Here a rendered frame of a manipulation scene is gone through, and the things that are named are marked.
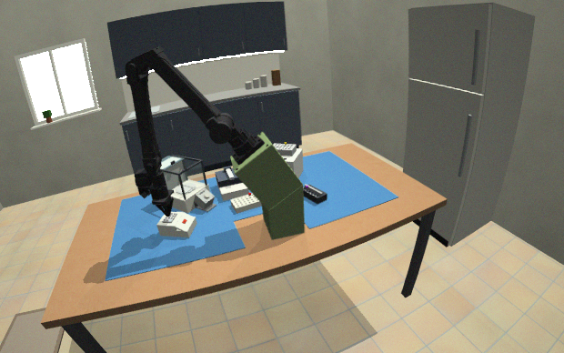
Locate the white block with rows of round holes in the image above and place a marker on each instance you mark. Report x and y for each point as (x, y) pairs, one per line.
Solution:
(181, 225)

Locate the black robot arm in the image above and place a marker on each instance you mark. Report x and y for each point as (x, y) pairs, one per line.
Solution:
(221, 129)

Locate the blue bench mat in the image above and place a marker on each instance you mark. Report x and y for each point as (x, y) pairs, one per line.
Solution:
(138, 248)

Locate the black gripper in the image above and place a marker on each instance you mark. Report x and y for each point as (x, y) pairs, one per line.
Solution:
(165, 199)

